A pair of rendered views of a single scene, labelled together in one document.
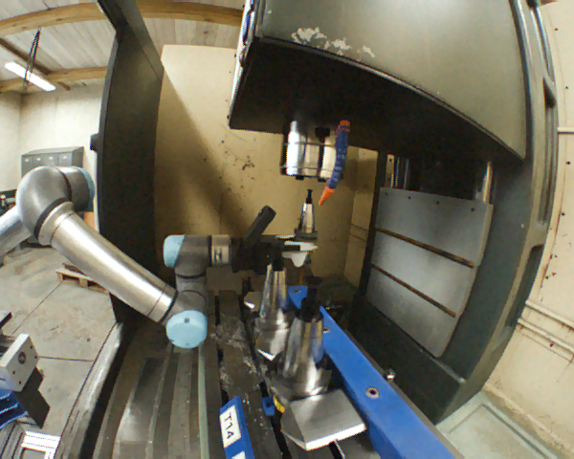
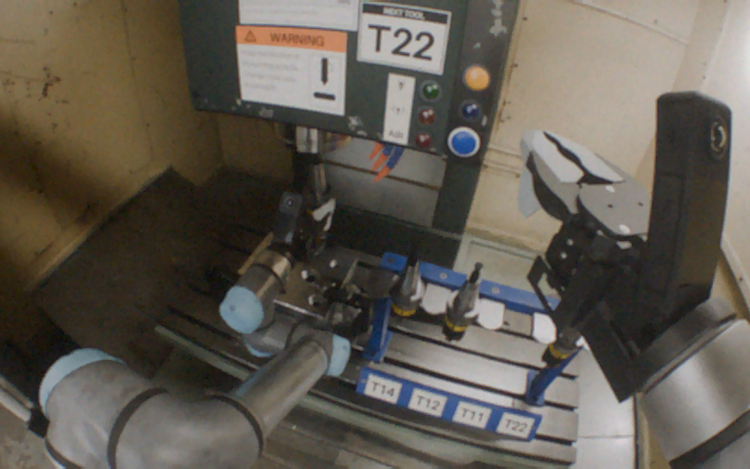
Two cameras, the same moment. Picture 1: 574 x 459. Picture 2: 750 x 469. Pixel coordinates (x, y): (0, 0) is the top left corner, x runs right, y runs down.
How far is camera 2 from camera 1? 0.57 m
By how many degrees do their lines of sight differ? 57
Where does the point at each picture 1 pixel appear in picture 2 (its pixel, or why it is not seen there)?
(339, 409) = (492, 306)
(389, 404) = (505, 290)
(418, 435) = (524, 294)
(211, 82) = not seen: outside the picture
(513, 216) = not seen: hidden behind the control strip
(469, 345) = (456, 207)
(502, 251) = not seen: hidden behind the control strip
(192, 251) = (270, 296)
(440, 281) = (414, 162)
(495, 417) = (488, 248)
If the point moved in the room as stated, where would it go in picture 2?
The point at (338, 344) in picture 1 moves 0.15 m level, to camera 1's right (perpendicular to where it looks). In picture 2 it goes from (459, 279) to (488, 240)
